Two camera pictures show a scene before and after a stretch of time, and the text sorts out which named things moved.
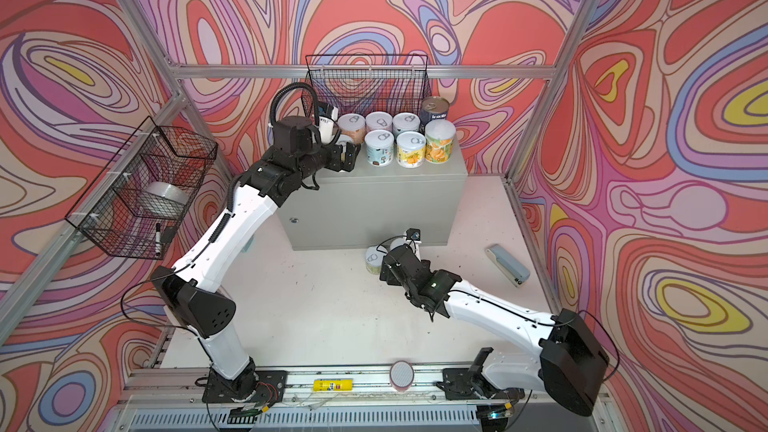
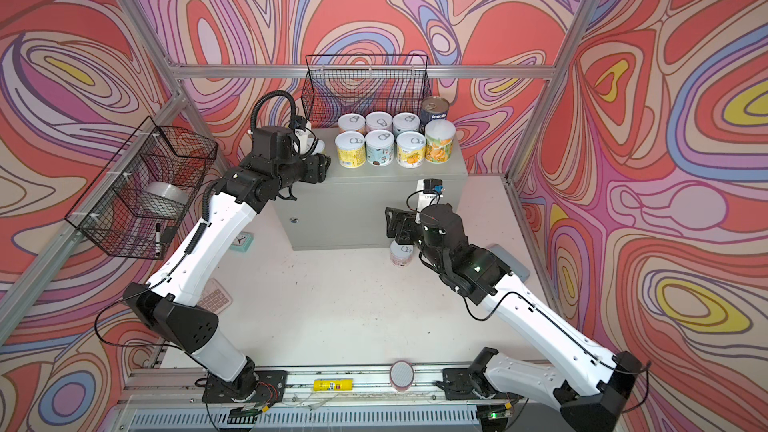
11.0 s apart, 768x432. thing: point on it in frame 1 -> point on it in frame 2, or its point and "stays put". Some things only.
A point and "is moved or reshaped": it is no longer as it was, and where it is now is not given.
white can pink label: x=379 y=120 stays put
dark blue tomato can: x=433 y=108 stays put
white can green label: x=374 y=260 is moved or reshaped
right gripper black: x=388 y=275 -> x=408 y=221
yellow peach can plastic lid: x=439 y=141 stays put
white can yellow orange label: x=410 y=149 stays put
